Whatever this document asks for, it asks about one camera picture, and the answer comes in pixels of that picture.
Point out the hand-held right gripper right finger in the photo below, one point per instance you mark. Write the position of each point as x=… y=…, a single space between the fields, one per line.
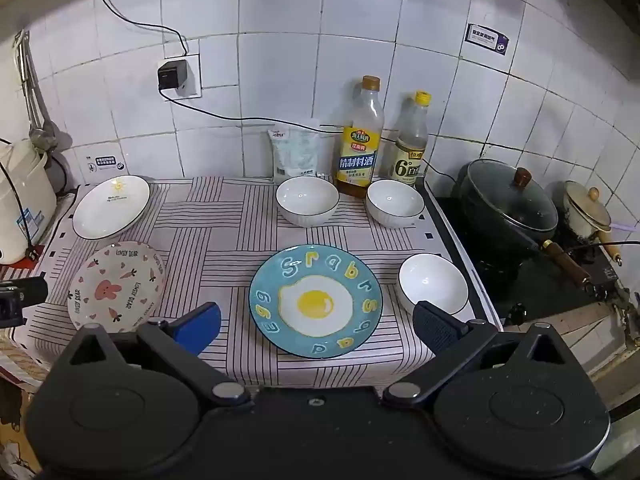
x=430 y=329

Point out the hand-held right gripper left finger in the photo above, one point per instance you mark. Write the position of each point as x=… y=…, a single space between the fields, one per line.
x=201 y=327

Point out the white bowl with dark rim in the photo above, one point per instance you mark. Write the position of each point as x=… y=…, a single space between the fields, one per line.
x=395 y=202
x=433 y=285
x=307 y=200

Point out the pink rabbit print plate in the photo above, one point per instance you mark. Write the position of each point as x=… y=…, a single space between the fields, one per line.
x=116 y=287

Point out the blue fried egg plate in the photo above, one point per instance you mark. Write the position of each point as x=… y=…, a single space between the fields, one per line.
x=316 y=301

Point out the white plate with sun print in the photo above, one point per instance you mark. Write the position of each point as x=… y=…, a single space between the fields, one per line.
x=111 y=206

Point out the striped white tablecloth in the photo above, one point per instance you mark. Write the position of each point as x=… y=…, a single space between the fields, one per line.
x=215 y=240

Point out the white rice cooker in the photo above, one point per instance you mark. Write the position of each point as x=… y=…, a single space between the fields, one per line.
x=22 y=200

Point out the black stove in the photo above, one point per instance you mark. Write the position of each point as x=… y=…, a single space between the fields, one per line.
x=520 y=285

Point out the glass wok lid wooden knob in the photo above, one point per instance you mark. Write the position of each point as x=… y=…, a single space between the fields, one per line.
x=510 y=195

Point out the hanging metal ladle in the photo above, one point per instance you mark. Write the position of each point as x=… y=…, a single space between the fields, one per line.
x=39 y=130

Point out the clear vinegar bottle yellow cap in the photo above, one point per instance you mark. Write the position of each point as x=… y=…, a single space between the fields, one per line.
x=411 y=150

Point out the white plastic salt bag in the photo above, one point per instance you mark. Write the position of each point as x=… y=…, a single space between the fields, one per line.
x=296 y=152

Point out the cooking wine bottle yellow label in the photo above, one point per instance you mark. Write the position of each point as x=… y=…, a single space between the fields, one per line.
x=359 y=140

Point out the black power adapter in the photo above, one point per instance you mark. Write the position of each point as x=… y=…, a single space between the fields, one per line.
x=172 y=75

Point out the small wall sticker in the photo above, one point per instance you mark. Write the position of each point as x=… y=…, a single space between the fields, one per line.
x=109 y=162

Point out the white wall socket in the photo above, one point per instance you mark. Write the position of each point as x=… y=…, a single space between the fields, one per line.
x=192 y=77

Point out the large dark wall sticker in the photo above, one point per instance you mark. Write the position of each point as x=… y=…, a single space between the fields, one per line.
x=488 y=40

